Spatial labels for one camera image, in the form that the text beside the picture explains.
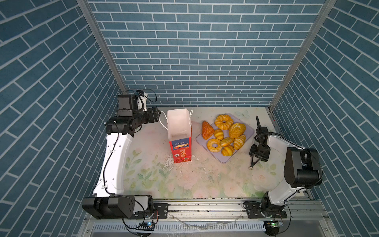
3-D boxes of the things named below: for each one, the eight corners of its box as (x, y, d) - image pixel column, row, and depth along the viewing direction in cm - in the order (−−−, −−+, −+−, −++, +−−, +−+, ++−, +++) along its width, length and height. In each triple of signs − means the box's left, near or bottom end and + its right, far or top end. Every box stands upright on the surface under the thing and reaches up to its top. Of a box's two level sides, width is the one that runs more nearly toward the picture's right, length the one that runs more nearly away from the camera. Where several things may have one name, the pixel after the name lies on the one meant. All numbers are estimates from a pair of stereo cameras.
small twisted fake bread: (223, 150, 97) (224, 146, 94) (218, 145, 99) (219, 142, 96) (233, 141, 102) (234, 137, 98) (227, 137, 104) (228, 133, 101)
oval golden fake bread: (225, 135, 105) (226, 130, 100) (234, 125, 111) (236, 120, 106) (235, 142, 101) (237, 137, 97) (244, 131, 107) (246, 126, 102)
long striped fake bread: (236, 151, 97) (237, 148, 94) (229, 146, 100) (230, 142, 96) (247, 140, 103) (249, 136, 100) (240, 135, 106) (242, 131, 102)
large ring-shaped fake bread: (211, 125, 112) (212, 121, 109) (220, 115, 118) (220, 111, 116) (226, 132, 107) (227, 129, 104) (234, 122, 114) (235, 119, 111)
